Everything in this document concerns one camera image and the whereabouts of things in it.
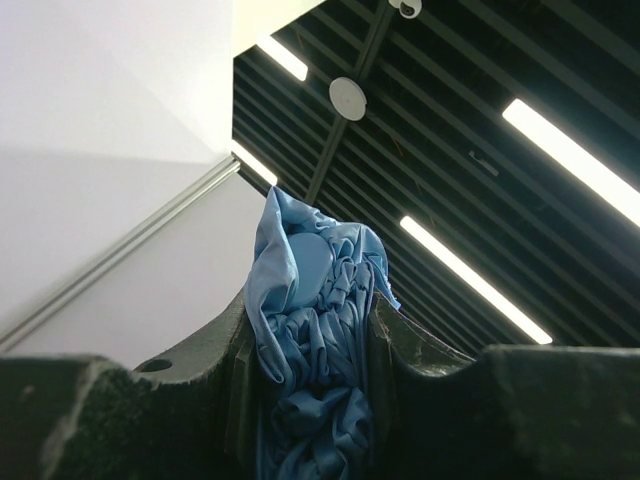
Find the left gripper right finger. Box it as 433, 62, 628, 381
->
368, 295, 639, 479

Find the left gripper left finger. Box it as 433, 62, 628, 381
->
1, 295, 258, 479

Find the light blue folding umbrella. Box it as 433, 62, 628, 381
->
244, 187, 393, 479

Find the long ceiling light strip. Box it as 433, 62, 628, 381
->
502, 99, 639, 226

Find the round white ceiling fixture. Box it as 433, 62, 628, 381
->
329, 77, 367, 122

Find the white ceiling dome camera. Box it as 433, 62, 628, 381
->
388, 0, 423, 20

